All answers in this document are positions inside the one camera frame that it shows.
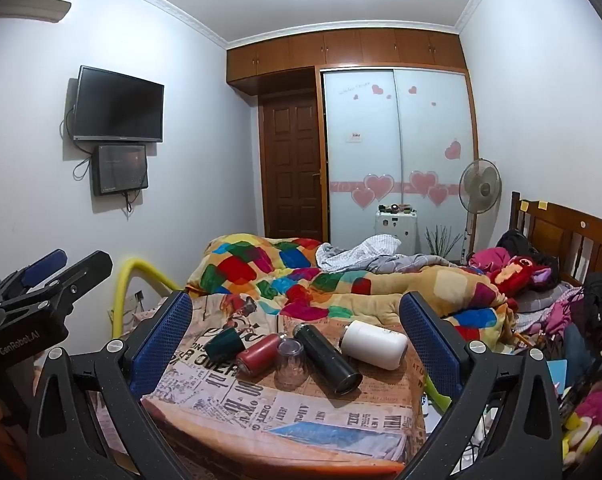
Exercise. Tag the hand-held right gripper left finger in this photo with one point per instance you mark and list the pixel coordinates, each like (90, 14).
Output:
(161, 340)

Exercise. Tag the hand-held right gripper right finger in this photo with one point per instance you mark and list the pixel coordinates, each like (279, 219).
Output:
(426, 341)

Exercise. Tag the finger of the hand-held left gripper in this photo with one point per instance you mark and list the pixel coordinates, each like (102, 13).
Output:
(46, 264)
(83, 267)

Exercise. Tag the dark green cup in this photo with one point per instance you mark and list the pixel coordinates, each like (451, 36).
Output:
(224, 344)

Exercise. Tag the clear plastic cup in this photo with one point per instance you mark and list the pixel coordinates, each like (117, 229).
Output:
(291, 367)

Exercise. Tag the yellow foam tube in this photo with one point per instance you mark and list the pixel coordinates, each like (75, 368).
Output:
(123, 280)

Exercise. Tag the white bottle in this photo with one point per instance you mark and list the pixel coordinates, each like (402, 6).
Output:
(373, 345)

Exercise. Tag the dry twig plant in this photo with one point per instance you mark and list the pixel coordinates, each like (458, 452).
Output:
(443, 245)

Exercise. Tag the red bottle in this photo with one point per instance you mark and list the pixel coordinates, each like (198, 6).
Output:
(258, 356)

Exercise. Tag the black thermos bottle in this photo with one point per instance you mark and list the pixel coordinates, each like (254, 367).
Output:
(326, 360)

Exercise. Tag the grey white crumpled sheet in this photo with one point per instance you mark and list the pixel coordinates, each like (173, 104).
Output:
(361, 252)

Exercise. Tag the red plush toy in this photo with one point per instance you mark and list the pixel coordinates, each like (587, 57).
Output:
(516, 272)

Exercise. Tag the small white cabinet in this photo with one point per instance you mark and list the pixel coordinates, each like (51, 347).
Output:
(396, 230)

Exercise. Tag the pile of pink clothes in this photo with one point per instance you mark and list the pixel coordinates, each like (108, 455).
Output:
(556, 317)

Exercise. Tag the black bag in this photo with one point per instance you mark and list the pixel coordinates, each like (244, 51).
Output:
(515, 242)

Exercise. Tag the colourful patchwork quilt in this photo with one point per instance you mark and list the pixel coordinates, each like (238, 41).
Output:
(281, 275)

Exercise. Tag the standing fan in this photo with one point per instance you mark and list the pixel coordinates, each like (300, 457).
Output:
(480, 185)

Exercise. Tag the wooden bed headboard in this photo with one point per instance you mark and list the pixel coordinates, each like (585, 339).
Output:
(556, 232)

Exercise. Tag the yellow plush toy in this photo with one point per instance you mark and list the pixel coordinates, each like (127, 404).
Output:
(583, 435)

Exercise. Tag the sliding wardrobe with heart stickers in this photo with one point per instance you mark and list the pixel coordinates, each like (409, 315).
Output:
(396, 150)

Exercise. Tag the dark wooden door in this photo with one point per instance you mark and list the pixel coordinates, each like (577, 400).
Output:
(291, 170)

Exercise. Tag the white air conditioner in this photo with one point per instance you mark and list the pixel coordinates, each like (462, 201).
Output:
(26, 10)

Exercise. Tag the wooden overhead cabinet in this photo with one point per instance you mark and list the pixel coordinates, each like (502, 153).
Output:
(346, 50)

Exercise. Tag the small black wall monitor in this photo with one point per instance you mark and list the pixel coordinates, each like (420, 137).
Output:
(121, 170)

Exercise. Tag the black wall television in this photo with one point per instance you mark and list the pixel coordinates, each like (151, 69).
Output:
(118, 105)

